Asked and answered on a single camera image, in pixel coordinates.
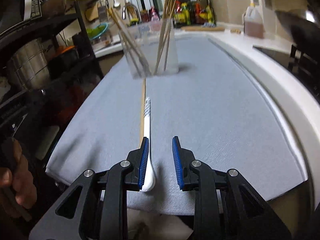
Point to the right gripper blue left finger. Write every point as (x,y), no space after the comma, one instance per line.
(143,160)

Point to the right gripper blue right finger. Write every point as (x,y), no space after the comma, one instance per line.
(177,161)

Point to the white striped spoon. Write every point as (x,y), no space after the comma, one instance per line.
(150,179)

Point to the chrome kitchen faucet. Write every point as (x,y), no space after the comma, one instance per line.
(131,13)

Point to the person's left hand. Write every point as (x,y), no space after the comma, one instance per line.
(20,178)

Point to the grey table mat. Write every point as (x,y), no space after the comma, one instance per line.
(213,105)

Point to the clear plastic utensil holder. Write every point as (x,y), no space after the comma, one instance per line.
(147,36)

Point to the black storage shelf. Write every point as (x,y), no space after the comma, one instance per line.
(73,67)

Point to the round wooden cutting board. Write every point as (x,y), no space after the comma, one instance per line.
(201,28)

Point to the red soap bottle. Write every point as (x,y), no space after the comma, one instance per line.
(154,15)

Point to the green blue bowls stack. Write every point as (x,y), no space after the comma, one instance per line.
(97,31)

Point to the black spice rack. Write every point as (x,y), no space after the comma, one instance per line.
(193,12)

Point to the steel pot on shelf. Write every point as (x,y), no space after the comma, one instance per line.
(29,65)

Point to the brown liquid plastic jug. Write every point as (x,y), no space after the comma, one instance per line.
(253,22)

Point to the black gas stove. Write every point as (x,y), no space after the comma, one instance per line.
(300,65)

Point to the hanging white ladle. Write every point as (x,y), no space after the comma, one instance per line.
(116,4)

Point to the hanging metal grater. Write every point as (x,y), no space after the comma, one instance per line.
(102,11)

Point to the black wok with lid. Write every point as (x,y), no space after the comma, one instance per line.
(303,26)

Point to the dark bowl on shelf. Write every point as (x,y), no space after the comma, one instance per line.
(51,8)

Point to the black microwave oven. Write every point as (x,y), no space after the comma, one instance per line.
(14,12)

